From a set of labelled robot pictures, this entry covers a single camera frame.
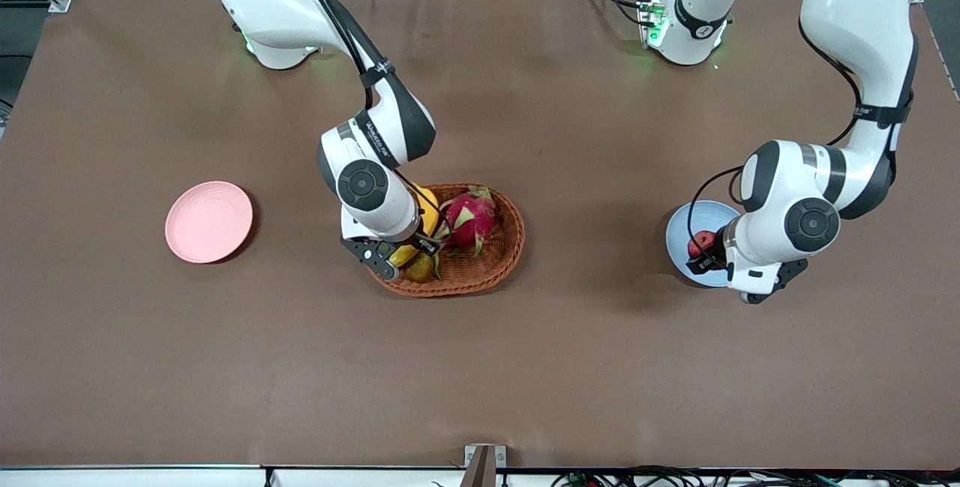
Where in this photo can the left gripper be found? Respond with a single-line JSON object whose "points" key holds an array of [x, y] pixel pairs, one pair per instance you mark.
{"points": [[712, 252]]}

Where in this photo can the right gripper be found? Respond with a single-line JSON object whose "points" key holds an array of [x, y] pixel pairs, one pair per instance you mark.
{"points": [[426, 245]]}

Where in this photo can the red apple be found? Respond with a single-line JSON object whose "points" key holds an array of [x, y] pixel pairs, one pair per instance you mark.
{"points": [[701, 241]]}

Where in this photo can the yellow banana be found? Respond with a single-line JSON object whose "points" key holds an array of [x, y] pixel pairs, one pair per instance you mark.
{"points": [[428, 209]]}

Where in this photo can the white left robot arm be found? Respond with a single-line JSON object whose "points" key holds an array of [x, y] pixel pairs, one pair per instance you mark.
{"points": [[855, 7]]}

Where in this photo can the brown-green kiwi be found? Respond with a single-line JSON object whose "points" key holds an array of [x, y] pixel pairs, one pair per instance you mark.
{"points": [[420, 269]]}

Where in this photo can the light blue plate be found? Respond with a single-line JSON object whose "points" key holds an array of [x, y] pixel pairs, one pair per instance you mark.
{"points": [[705, 213]]}

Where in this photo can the pink dragon fruit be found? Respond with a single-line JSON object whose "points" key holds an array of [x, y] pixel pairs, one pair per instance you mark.
{"points": [[469, 220]]}

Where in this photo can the brown wicker basket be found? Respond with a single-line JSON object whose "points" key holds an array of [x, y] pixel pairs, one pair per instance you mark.
{"points": [[487, 271]]}

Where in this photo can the brown table cover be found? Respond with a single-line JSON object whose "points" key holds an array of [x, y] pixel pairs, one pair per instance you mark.
{"points": [[525, 367]]}

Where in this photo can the pink plate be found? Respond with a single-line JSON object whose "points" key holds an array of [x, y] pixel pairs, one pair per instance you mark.
{"points": [[208, 222]]}

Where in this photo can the grey metal table bracket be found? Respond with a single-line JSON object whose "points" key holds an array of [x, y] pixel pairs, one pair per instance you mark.
{"points": [[484, 466]]}

